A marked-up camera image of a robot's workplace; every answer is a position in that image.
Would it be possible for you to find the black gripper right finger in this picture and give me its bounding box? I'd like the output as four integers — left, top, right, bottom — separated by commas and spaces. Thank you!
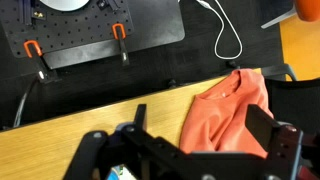
245, 103, 320, 180

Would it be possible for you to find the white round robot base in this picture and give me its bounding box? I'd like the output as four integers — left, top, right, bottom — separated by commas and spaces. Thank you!
39, 0, 91, 13

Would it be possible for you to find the black perforated board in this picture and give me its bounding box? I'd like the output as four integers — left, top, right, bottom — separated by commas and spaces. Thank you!
42, 0, 186, 70

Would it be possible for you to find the white cable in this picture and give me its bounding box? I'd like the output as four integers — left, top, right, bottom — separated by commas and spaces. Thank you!
195, 0, 244, 61

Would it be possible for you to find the orange black bar clamp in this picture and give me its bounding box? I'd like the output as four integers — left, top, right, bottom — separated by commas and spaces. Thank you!
22, 39, 62, 84
111, 22, 131, 67

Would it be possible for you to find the grey metal leg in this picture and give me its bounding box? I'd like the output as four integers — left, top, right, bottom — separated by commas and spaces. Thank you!
260, 7, 298, 30

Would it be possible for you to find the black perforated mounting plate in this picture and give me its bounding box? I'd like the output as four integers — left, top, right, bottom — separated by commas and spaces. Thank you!
0, 0, 135, 60

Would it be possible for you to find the orange cloth shirt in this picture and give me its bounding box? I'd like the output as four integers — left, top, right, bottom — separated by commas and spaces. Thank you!
179, 68, 275, 159

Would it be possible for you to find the orange round object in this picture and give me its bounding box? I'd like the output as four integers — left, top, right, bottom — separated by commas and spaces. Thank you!
294, 0, 320, 23

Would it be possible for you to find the black cable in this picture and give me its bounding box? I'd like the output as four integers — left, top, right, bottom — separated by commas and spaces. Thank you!
12, 77, 38, 129

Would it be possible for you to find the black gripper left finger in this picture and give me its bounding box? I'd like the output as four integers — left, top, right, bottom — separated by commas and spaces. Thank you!
63, 103, 188, 180

